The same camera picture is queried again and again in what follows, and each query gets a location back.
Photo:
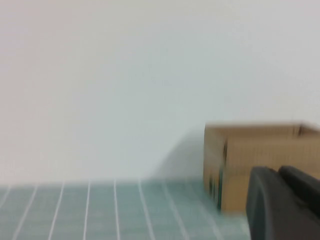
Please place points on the brown cardboard box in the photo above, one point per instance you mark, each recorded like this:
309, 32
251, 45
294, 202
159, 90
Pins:
250, 150

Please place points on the green grid tablecloth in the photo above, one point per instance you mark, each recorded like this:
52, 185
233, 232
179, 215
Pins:
100, 212

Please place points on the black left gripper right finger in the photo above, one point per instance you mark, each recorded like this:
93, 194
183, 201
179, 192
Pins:
305, 191

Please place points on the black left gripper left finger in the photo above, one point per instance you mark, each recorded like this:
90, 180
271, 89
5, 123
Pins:
270, 215

